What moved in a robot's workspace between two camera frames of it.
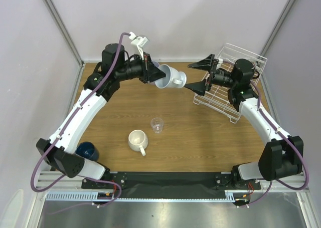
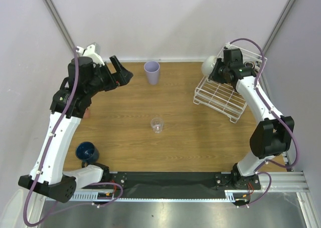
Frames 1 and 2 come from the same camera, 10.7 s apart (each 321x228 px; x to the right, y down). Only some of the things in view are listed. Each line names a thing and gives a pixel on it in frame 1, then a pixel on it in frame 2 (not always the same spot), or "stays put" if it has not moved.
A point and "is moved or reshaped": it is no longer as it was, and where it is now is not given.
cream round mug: (138, 141) is moved or reshaped
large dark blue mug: (87, 150) stays put
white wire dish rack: (216, 99) stays put
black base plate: (172, 185) stays put
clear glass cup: (157, 124) stays put
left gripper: (150, 72) → (121, 77)
